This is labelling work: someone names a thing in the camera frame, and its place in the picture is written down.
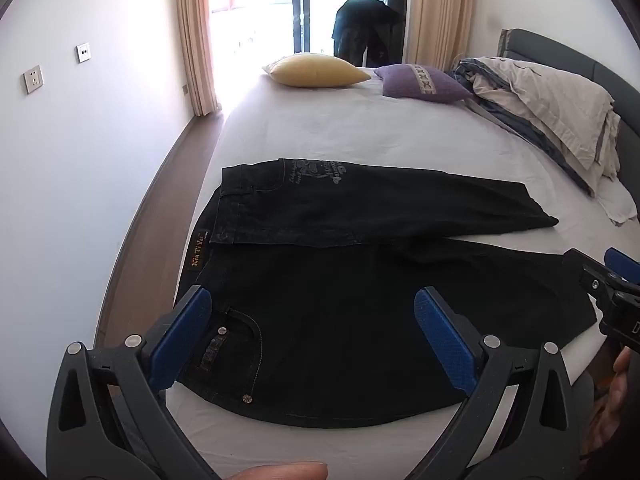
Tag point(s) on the white wall socket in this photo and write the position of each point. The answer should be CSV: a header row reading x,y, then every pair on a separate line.
x,y
33,79

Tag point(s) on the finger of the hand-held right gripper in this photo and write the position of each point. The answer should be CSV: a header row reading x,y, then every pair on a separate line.
x,y
622,264
587,270

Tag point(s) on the glass balcony door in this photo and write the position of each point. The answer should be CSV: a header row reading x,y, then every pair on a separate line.
x,y
302,5

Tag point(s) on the dark grey headboard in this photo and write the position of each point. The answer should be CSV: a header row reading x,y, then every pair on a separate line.
x,y
560,52

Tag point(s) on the folded beige grey duvet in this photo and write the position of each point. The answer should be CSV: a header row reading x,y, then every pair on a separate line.
x,y
545,100

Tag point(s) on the bed with white sheet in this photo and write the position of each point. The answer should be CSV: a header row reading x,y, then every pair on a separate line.
x,y
350,125

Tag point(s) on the person's right hand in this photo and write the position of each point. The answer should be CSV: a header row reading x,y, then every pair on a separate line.
x,y
622,375

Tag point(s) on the dark garment at window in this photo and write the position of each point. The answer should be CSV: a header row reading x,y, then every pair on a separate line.
x,y
360,30

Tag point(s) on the black denim pants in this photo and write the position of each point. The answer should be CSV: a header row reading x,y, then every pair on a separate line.
x,y
325,310

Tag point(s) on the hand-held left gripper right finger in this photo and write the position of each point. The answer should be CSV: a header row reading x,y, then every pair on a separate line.
x,y
445,340

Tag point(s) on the white pillow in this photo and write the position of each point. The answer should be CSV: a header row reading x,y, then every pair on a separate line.
x,y
617,202

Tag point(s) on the yellow pillow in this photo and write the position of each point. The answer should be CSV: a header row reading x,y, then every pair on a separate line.
x,y
315,71

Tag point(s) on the beige curtain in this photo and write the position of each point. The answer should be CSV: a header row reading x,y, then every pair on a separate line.
x,y
195,35
440,10

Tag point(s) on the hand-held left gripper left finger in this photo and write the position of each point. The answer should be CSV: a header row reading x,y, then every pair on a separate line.
x,y
185,330

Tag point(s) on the person's left hand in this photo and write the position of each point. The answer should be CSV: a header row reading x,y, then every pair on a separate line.
x,y
285,472

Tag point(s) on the purple pillow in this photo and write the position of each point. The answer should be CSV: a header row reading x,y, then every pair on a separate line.
x,y
425,82

